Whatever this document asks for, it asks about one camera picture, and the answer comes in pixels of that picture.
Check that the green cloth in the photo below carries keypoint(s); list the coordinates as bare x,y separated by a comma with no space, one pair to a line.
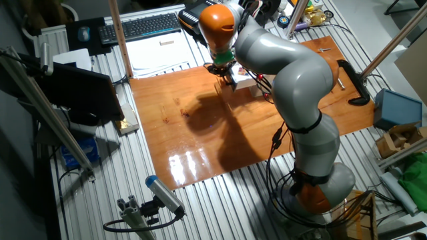
415,180

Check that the small beige label strip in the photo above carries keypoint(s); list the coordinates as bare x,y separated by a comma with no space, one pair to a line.
166,42

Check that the black C-clamp silver screw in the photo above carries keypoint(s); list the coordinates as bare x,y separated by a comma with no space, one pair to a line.
353,80

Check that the white paper stack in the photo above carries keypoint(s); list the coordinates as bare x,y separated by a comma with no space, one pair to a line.
160,56

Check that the wooden frame stand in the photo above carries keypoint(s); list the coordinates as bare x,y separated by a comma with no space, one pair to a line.
365,216

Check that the white Rubik's cube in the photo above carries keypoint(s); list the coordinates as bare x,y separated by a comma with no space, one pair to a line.
243,71

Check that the black computer keyboard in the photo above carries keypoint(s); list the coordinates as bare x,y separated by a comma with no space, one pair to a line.
140,28

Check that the long aluminium beam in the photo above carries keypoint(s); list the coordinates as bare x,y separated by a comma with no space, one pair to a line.
50,116

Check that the small grey camera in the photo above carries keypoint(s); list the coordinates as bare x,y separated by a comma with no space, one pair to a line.
46,58

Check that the grey camera blue end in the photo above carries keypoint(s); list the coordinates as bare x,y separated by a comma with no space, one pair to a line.
165,195

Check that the box with gold foil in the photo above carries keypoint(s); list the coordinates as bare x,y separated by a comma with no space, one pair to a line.
128,121

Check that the grey cardboard panel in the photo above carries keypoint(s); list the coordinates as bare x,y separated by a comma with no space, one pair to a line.
413,70

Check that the black chair base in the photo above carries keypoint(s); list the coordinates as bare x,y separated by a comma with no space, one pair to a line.
400,5

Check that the white drawer with black bracket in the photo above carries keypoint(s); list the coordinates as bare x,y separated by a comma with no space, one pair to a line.
245,82

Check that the black monitor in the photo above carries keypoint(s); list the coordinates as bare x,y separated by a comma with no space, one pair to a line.
80,90

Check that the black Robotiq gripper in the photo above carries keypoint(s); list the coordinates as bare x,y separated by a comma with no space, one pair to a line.
224,69

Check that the white flat box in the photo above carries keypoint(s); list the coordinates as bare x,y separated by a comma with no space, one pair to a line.
73,58

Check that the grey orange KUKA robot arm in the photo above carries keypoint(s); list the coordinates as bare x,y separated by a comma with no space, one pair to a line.
300,76

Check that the wooden upright post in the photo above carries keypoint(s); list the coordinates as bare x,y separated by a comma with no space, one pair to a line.
119,36

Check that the purple marker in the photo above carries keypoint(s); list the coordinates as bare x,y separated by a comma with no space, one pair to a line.
301,26

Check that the black orange teach pendant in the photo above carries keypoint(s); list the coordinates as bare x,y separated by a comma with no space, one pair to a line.
188,16

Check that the white paper roll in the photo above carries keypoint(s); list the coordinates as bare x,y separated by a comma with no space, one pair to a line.
398,193

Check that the aluminium bar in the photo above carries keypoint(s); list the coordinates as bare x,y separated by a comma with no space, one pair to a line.
403,151

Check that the aluminium frame pole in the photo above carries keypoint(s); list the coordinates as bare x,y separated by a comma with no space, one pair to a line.
297,15
397,38

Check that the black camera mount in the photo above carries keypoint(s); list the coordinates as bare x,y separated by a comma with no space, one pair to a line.
150,210

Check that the short aluminium profile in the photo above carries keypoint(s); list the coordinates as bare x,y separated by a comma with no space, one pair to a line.
133,218

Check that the black mouse pad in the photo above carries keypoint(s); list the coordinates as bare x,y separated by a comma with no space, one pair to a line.
96,46

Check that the black roll blue centre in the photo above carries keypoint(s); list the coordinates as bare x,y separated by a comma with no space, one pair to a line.
283,21

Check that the gold foil bag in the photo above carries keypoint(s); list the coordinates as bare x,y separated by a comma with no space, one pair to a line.
315,18

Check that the blue tissue pack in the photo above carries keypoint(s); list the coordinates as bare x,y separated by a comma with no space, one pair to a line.
81,153

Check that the glossy wooden board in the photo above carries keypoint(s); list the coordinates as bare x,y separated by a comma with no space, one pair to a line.
200,150

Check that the cardboard box wooden blocks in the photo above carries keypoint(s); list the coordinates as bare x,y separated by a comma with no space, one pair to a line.
397,141

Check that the blue box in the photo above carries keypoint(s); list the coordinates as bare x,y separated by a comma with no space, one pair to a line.
397,110

